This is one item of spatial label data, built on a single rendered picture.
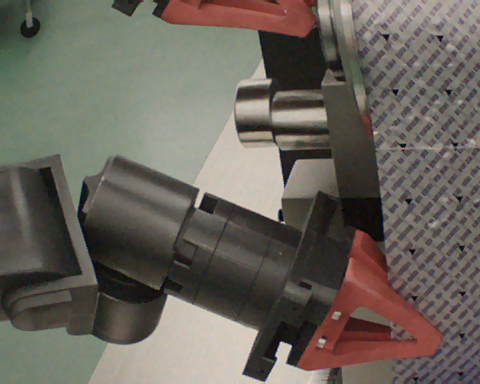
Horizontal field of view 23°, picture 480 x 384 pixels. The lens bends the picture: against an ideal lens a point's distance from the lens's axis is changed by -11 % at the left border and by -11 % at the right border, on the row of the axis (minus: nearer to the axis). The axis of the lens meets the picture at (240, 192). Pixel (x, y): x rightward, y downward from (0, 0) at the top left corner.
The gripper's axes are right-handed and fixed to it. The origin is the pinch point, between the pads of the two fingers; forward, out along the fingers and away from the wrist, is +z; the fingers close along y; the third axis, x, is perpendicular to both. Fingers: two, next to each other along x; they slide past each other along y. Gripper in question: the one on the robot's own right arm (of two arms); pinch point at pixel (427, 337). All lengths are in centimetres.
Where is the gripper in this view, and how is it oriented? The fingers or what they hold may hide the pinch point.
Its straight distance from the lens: 67.0
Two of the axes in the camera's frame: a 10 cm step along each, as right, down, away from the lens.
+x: 3.3, -8.0, -5.1
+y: -2.1, 4.6, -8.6
